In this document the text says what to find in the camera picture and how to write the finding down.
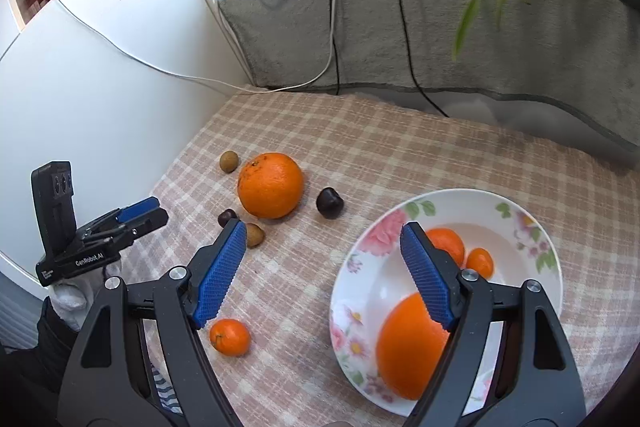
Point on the white gloved left hand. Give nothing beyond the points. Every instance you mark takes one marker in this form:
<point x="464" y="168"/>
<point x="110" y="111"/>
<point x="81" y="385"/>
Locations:
<point x="72" y="299"/>

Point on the white cabinet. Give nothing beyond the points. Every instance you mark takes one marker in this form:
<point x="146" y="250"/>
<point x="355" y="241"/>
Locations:
<point x="115" y="87"/>

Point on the smooth large orange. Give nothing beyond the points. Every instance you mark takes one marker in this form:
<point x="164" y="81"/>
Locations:
<point x="409" y="347"/>

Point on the medium tangerine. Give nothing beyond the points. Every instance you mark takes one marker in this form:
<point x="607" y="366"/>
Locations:
<point x="448" y="240"/>

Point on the brown longan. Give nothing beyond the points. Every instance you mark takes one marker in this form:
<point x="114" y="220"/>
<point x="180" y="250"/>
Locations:
<point x="228" y="161"/>
<point x="255" y="235"/>

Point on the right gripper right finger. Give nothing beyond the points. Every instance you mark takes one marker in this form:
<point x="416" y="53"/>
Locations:
<point x="535" y="382"/>

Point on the tangerine with stem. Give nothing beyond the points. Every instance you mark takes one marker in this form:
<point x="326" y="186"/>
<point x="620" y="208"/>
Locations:
<point x="230" y="337"/>

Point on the round large orange with stem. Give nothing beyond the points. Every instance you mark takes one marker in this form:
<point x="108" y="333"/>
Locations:
<point x="270" y="186"/>

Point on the dark cherry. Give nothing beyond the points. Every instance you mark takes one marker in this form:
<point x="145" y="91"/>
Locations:
<point x="329" y="203"/>
<point x="225" y="216"/>

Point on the small kumquat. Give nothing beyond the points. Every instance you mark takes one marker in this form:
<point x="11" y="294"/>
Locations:
<point x="480" y="260"/>

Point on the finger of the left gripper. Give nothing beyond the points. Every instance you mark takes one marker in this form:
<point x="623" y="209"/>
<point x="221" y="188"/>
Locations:
<point x="145" y="209"/>
<point x="139" y="226"/>

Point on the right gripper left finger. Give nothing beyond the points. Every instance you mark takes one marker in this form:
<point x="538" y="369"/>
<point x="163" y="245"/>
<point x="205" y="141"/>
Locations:
<point x="108" y="379"/>

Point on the grey blanket on sill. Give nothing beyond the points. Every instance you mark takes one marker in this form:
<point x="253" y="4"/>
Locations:
<point x="566" y="70"/>

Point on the black sleeved left forearm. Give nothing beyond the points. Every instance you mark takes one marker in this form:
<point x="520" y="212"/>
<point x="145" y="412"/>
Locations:
<point x="31" y="379"/>

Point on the pink plaid tablecloth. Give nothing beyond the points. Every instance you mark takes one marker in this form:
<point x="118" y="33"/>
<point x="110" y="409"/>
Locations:
<point x="376" y="155"/>

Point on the floral white plate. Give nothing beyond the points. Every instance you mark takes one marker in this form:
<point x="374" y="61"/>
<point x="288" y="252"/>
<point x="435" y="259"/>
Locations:
<point x="374" y="279"/>

